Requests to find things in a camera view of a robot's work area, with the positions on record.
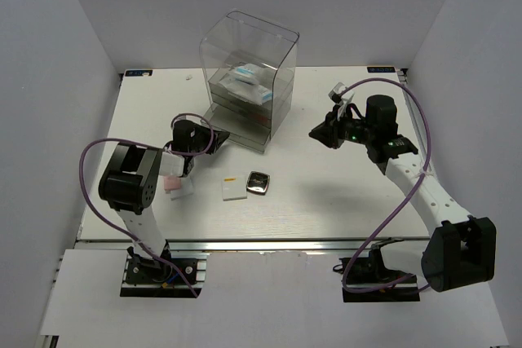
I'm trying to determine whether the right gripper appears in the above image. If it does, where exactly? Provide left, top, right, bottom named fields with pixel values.
left=308, top=104, right=375, bottom=149

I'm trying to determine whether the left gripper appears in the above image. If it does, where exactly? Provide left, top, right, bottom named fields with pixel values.
left=188, top=123, right=230, bottom=156

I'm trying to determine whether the white square compact box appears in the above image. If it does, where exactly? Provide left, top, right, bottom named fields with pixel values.
left=221, top=175, right=247, bottom=201

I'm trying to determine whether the white cotton pad pack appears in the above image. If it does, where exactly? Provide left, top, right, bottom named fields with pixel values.
left=218, top=76, right=272, bottom=106
left=228, top=63, right=270, bottom=85

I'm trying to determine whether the black gold compact case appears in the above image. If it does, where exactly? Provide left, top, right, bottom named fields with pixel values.
left=246, top=171, right=270, bottom=196

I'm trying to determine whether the white packet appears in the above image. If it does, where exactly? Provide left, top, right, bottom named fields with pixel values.
left=170, top=177, right=194, bottom=200

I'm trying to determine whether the pink makeup card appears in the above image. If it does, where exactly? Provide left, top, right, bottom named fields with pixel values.
left=163, top=176, right=182, bottom=192

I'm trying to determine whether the clear acrylic drawer organizer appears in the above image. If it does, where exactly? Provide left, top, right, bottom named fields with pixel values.
left=199, top=10, right=300, bottom=153

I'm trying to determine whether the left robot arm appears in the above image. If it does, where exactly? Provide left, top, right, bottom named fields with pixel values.
left=98, top=118, right=230, bottom=282

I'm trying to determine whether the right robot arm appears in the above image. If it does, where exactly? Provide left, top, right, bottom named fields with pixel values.
left=309, top=95, right=497, bottom=292

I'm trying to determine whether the blue label right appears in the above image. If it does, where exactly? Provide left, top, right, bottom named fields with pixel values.
left=367, top=66, right=396, bottom=73

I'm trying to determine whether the blue label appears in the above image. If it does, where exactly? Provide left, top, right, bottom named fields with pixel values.
left=367, top=66, right=396, bottom=73
left=124, top=69, right=153, bottom=77

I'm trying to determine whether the blue label left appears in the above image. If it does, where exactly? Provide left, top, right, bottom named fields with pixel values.
left=124, top=69, right=153, bottom=77

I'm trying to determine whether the aluminium front rail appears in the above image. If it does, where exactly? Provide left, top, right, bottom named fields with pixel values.
left=162, top=236, right=433, bottom=254

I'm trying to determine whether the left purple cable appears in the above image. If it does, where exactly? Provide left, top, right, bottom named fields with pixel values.
left=78, top=113, right=215, bottom=298

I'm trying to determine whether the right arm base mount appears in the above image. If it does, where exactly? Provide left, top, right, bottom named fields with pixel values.
left=342, top=245, right=420, bottom=303

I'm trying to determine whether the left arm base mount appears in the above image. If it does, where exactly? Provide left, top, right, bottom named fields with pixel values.
left=120, top=246, right=206, bottom=299

